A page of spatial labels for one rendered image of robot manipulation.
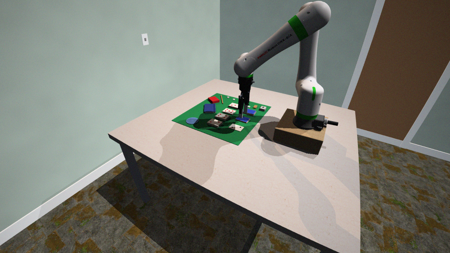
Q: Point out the green felt card table mat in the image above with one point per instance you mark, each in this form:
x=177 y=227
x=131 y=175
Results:
x=223 y=132

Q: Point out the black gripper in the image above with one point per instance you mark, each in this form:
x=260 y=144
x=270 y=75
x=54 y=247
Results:
x=243 y=99

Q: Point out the blue flat disc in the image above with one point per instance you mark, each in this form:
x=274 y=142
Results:
x=192 y=120

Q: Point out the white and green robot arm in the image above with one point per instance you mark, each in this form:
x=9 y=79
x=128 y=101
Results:
x=304 y=28

